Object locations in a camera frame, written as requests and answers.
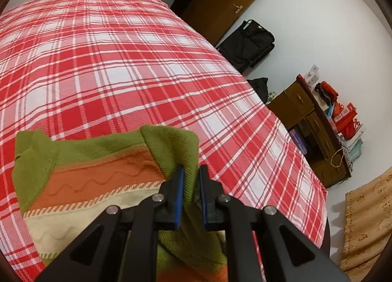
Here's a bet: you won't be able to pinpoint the large black bag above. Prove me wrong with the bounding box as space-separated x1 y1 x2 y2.
216 19 275 74

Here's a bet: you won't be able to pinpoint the green striped knit sweater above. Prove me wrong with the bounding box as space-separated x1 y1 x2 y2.
12 125 230 282

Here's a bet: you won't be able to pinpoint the red gift bags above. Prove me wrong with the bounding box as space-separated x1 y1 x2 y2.
332 102 362 140

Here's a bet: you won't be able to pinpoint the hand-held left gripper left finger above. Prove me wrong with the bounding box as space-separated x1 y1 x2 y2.
35 164 185 282

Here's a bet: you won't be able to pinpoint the brown wooden door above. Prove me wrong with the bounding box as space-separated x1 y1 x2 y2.
181 0 284 47

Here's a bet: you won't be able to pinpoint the purple books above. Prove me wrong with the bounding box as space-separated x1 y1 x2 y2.
289 127 308 154

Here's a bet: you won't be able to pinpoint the teal box stack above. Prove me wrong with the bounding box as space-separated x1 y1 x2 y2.
346 138 365 163

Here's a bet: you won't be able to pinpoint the brown wooden cabinet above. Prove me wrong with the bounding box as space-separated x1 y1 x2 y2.
266 74 353 189

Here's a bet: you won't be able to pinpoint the red cloth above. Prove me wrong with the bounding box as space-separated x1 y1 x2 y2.
315 81 339 105

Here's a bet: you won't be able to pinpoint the white boxes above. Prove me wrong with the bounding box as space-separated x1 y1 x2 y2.
306 65 320 88

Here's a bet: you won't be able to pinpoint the white cord loop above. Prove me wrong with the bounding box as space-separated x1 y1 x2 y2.
331 149 345 168

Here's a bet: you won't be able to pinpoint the beige patterned cloth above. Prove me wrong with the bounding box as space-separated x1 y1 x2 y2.
338 167 392 282

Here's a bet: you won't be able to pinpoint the red plaid blanket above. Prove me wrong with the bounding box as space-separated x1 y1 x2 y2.
0 0 330 273

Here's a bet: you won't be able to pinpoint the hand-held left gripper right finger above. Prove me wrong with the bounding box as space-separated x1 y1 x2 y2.
197 165 351 282

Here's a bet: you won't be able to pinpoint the small black bag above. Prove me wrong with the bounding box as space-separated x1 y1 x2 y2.
246 77 269 104

